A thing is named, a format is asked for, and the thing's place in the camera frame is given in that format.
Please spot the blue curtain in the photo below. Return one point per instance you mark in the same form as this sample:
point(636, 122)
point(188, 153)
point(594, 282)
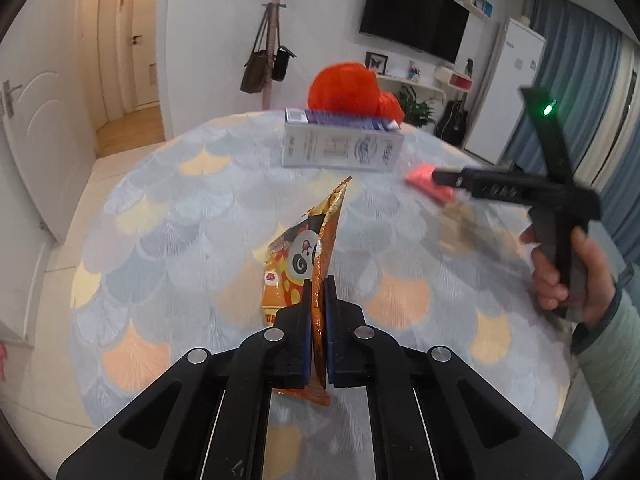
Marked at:
point(630, 220)
point(575, 35)

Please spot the red white wall box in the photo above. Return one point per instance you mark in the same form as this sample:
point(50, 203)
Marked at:
point(457, 80)

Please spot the white low wall shelf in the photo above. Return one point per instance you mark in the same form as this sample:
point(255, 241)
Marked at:
point(415, 84)

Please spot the black acoustic guitar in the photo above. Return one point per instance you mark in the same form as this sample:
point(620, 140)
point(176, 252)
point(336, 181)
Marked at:
point(452, 125)

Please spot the small pen holder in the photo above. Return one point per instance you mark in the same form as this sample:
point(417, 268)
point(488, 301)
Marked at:
point(413, 71)

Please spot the white blue long carton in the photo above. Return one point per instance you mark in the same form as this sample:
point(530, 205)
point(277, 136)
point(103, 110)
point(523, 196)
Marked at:
point(340, 147)

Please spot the butterfly picture frame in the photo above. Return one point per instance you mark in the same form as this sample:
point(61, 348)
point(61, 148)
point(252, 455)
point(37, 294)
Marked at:
point(376, 62)

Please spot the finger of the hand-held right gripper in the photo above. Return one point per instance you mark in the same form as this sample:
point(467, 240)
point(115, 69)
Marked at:
point(475, 182)

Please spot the brown tote bag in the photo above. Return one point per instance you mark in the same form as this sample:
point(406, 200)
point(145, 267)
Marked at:
point(255, 72)

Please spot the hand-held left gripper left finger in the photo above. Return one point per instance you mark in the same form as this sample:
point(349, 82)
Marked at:
point(295, 350)

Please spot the hallway door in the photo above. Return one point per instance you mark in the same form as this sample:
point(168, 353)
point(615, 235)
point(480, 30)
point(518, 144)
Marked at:
point(145, 60)

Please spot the person's right hand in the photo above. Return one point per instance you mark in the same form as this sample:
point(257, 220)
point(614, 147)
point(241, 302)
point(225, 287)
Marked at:
point(597, 280)

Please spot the black flat television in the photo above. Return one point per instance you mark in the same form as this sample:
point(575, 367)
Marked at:
point(410, 15)

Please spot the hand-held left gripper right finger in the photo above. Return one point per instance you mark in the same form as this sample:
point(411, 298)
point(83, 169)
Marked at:
point(345, 350)

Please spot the black small bag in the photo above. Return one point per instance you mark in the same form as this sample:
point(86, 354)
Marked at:
point(280, 65)

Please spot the beige curtain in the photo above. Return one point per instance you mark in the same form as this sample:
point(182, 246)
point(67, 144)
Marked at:
point(625, 110)

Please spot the blue wall cube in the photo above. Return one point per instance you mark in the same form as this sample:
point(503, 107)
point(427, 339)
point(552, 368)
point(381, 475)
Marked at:
point(482, 4)

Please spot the pink red packet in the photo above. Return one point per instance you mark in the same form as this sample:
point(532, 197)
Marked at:
point(425, 177)

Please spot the orange snack packet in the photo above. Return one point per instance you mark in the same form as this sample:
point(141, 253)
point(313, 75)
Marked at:
point(300, 260)

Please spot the red plastic bag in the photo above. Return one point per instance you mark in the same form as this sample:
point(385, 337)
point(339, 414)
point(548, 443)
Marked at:
point(345, 85)

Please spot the green potted plant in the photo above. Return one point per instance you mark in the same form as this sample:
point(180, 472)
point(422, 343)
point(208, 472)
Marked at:
point(415, 107)

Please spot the person's right forearm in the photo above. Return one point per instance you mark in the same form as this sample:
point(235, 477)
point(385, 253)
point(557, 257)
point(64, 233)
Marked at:
point(615, 350)

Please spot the pink coat rack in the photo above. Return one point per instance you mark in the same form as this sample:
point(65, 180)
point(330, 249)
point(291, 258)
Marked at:
point(274, 35)

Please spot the white refrigerator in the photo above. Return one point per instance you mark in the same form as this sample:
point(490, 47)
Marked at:
point(515, 85)

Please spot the white panel door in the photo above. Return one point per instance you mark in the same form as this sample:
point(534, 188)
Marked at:
point(45, 160)

